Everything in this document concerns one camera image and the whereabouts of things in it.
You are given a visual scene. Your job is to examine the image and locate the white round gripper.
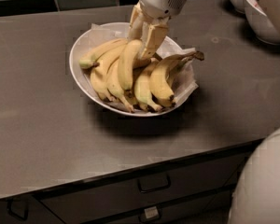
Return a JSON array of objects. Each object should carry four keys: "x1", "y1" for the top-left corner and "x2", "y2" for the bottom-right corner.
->
[{"x1": 128, "y1": 0, "x2": 187, "y2": 60}]

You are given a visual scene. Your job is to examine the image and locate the central curved yellow banana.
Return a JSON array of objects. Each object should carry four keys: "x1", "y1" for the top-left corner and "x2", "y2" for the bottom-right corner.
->
[{"x1": 118, "y1": 39, "x2": 151, "y2": 91}]

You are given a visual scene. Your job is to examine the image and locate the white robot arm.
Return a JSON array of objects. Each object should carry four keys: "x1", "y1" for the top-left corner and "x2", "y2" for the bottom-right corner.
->
[{"x1": 227, "y1": 0, "x2": 280, "y2": 224}]

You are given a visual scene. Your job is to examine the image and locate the right front yellow banana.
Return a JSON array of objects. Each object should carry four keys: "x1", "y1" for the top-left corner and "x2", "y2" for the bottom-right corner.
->
[{"x1": 149, "y1": 51, "x2": 204, "y2": 107}]

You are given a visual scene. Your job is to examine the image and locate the rear right banana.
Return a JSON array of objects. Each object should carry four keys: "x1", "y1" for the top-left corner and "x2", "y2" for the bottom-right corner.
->
[{"x1": 167, "y1": 58, "x2": 190, "y2": 87}]

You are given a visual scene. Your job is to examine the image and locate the banana behind central one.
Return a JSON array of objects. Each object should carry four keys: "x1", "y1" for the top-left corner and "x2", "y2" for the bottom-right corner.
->
[{"x1": 134, "y1": 59, "x2": 162, "y2": 112}]

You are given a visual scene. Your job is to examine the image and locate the leftmost green-tipped banana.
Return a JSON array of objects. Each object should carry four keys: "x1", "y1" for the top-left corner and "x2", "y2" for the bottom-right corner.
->
[{"x1": 78, "y1": 38, "x2": 127, "y2": 69}]

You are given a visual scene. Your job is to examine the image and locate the small hidden banana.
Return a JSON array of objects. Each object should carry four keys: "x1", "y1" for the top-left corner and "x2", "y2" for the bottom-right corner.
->
[{"x1": 124, "y1": 91, "x2": 138, "y2": 105}]

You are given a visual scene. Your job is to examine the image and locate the large white bowl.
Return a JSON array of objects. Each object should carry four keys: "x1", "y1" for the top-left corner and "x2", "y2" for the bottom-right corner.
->
[{"x1": 69, "y1": 22, "x2": 198, "y2": 118}]

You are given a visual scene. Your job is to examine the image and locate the white bowl front right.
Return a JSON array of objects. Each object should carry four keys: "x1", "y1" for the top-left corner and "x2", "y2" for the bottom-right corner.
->
[{"x1": 244, "y1": 0, "x2": 280, "y2": 45}]

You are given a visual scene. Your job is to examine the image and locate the white paper liner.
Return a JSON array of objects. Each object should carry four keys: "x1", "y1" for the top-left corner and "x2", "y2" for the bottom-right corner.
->
[{"x1": 90, "y1": 36, "x2": 198, "y2": 112}]

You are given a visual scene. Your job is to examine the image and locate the black drawer handle centre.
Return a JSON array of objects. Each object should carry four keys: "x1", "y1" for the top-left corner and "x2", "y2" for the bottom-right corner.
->
[{"x1": 137, "y1": 174, "x2": 171, "y2": 194}]

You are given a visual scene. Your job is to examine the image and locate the black drawer handle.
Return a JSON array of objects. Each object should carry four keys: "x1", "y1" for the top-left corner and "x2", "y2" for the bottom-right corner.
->
[
  {"x1": 137, "y1": 174, "x2": 171, "y2": 194},
  {"x1": 7, "y1": 199, "x2": 29, "y2": 221}
]

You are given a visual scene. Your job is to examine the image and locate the lower drawer handle with label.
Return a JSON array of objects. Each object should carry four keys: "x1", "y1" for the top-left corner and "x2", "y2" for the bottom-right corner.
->
[{"x1": 138, "y1": 206, "x2": 161, "y2": 224}]

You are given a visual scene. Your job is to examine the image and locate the black drawer handle left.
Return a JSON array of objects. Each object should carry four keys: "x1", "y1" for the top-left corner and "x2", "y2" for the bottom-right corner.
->
[{"x1": 7, "y1": 199, "x2": 29, "y2": 221}]

